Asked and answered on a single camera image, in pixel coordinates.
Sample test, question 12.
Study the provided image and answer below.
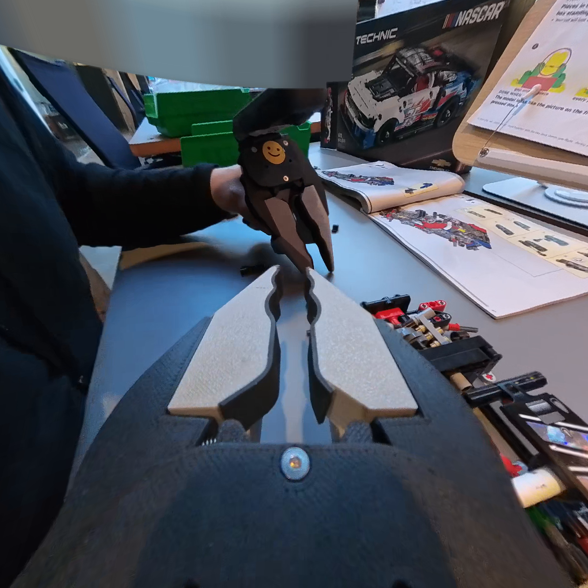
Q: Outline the open instruction booklet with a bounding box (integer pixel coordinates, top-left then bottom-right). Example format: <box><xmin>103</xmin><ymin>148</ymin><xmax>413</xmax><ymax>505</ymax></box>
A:
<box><xmin>317</xmin><ymin>161</ymin><xmax>588</xmax><ymax>320</ymax></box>

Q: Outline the dark blue chair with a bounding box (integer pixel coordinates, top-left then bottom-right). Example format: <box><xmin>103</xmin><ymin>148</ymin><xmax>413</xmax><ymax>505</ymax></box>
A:
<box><xmin>9</xmin><ymin>48</ymin><xmax>143</xmax><ymax>171</ymax></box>

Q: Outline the toy race car set box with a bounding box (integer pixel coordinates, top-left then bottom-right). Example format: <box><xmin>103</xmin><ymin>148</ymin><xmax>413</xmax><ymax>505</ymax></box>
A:
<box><xmin>320</xmin><ymin>0</ymin><xmax>511</xmax><ymax>174</ymax></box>

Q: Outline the person's left hand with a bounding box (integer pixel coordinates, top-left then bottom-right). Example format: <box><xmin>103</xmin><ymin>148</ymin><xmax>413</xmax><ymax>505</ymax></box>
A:
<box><xmin>210</xmin><ymin>164</ymin><xmax>272</xmax><ymax>235</ymax></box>

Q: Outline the wooden book stand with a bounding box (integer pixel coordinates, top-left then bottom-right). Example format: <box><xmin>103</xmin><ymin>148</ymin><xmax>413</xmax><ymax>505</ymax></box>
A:
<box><xmin>452</xmin><ymin>0</ymin><xmax>588</xmax><ymax>230</ymax></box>

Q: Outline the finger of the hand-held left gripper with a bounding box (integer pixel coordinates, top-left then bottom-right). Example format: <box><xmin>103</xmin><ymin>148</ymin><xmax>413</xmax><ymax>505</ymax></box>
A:
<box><xmin>298</xmin><ymin>183</ymin><xmax>336</xmax><ymax>273</ymax></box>
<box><xmin>263</xmin><ymin>193</ymin><xmax>316</xmax><ymax>274</ymax></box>

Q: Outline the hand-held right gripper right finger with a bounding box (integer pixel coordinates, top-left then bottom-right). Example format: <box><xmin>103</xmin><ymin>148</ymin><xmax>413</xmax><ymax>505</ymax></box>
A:
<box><xmin>305</xmin><ymin>267</ymin><xmax>420</xmax><ymax>438</ymax></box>

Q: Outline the grey desk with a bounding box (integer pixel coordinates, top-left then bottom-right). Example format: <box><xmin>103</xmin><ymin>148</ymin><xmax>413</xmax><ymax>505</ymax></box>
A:
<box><xmin>76</xmin><ymin>138</ymin><xmax>588</xmax><ymax>506</ymax></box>

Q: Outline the person's left forearm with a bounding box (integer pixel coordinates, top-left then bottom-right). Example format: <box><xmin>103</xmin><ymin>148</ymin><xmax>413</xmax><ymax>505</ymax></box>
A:
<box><xmin>69</xmin><ymin>156</ymin><xmax>230</xmax><ymax>251</ymax></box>

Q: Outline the partly built toy car model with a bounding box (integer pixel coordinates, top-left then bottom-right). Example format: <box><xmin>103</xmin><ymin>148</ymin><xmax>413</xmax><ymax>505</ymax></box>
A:
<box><xmin>360</xmin><ymin>294</ymin><xmax>588</xmax><ymax>575</ymax></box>

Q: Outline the person's dark clothing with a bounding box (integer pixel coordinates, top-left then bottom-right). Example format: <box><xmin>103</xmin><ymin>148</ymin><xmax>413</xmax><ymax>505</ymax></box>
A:
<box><xmin>0</xmin><ymin>46</ymin><xmax>120</xmax><ymax>588</ymax></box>

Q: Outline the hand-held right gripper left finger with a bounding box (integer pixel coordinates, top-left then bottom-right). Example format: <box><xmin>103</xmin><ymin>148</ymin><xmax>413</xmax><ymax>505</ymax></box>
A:
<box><xmin>167</xmin><ymin>265</ymin><xmax>283</xmax><ymax>432</ymax></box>

